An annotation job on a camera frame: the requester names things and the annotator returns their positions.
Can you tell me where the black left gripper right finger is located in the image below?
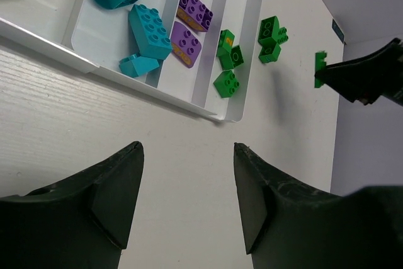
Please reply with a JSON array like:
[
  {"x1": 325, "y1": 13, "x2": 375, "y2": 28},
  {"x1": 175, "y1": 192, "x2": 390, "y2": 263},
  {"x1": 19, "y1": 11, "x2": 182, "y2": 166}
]
[{"x1": 234, "y1": 143, "x2": 402, "y2": 268}]

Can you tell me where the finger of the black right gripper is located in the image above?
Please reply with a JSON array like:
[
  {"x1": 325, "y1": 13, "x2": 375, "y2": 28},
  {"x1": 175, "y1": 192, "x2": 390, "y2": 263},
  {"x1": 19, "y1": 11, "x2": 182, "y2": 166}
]
[{"x1": 314, "y1": 38, "x2": 402, "y2": 105}]

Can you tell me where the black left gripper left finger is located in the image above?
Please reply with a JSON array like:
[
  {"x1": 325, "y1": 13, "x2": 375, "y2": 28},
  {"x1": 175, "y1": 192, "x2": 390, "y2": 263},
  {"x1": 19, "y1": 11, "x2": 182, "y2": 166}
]
[{"x1": 1, "y1": 141, "x2": 144, "y2": 268}]

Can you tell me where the green slanted lego brick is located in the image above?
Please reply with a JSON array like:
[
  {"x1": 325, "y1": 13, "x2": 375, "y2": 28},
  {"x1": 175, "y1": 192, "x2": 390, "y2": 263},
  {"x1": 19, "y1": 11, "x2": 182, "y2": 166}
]
[{"x1": 314, "y1": 51, "x2": 327, "y2": 88}]

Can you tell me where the green small lego cube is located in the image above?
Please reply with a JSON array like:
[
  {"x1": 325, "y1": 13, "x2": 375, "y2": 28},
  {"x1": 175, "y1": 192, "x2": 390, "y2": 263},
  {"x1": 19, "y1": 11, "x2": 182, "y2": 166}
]
[{"x1": 219, "y1": 45, "x2": 244, "y2": 71}]

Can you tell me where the teal small lego cube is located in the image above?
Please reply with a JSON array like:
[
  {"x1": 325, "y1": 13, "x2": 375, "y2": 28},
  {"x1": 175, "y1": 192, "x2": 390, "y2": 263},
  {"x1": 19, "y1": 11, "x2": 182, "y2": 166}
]
[{"x1": 119, "y1": 54, "x2": 159, "y2": 77}]

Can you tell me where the purple arch lego brick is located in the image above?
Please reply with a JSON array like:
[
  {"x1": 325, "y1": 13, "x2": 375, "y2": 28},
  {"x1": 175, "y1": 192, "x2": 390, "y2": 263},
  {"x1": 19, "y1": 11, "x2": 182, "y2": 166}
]
[{"x1": 171, "y1": 21, "x2": 202, "y2": 68}]

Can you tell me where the teal long lego brick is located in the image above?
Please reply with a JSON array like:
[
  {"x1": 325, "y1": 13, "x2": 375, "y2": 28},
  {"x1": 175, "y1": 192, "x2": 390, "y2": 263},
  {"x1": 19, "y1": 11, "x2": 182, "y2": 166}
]
[{"x1": 128, "y1": 4, "x2": 173, "y2": 60}]

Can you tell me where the green lego piece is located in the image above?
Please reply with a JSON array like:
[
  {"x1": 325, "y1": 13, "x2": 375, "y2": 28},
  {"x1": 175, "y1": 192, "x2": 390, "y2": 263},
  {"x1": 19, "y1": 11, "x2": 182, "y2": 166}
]
[{"x1": 217, "y1": 30, "x2": 235, "y2": 57}]

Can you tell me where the black corner label right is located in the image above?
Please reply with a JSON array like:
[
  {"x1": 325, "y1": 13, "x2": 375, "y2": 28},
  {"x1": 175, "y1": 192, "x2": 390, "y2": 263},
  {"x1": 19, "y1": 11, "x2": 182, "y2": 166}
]
[{"x1": 332, "y1": 19, "x2": 345, "y2": 44}]

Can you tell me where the white divided sorting tray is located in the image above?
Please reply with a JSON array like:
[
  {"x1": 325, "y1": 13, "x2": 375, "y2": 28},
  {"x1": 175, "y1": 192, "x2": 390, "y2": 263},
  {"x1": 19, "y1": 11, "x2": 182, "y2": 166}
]
[{"x1": 1, "y1": 0, "x2": 263, "y2": 122}]

